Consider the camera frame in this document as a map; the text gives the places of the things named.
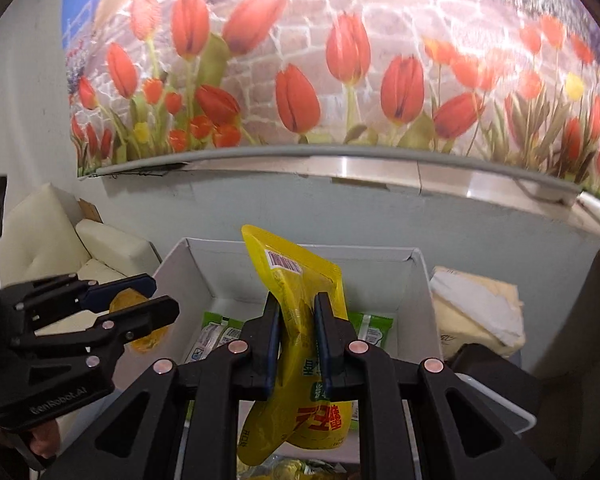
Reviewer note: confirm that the person's left hand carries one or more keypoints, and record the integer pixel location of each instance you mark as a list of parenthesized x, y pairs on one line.
[(45, 440)]

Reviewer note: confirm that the yellow snack pouch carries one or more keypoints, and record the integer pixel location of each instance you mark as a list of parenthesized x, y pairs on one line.
[(300, 285)]

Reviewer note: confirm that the tulip wall poster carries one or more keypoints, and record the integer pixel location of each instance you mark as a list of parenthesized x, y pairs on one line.
[(350, 60)]

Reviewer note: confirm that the white cardboard box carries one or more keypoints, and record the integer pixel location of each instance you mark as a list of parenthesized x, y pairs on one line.
[(230, 270)]

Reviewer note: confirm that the yellow snack packet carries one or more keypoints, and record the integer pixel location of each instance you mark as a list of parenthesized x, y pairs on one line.
[(290, 471)]

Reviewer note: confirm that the black white-rimmed speaker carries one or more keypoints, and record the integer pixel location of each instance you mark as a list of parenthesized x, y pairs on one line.
[(490, 385)]

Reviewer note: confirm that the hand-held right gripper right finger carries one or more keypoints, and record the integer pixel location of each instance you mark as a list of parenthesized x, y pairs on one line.
[(325, 355)]

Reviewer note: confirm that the green snack packet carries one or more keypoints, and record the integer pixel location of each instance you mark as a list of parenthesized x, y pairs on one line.
[(212, 332), (375, 330)]

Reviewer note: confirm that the white leather sofa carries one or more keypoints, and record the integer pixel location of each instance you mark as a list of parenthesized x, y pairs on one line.
[(40, 230)]

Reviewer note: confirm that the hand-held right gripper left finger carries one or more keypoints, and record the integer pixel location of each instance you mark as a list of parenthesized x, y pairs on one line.
[(272, 355)]

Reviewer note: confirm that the grey wall ledge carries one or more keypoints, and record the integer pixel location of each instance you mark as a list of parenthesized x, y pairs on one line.
[(360, 165)]

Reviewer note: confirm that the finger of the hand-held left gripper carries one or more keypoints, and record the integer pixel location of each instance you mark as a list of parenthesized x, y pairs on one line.
[(150, 312), (125, 287)]

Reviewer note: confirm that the yellow jelly cup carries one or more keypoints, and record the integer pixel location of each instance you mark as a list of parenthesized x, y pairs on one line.
[(147, 340)]

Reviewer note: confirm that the brown cardboard piece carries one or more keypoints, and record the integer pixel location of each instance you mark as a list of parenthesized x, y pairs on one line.
[(90, 210)]

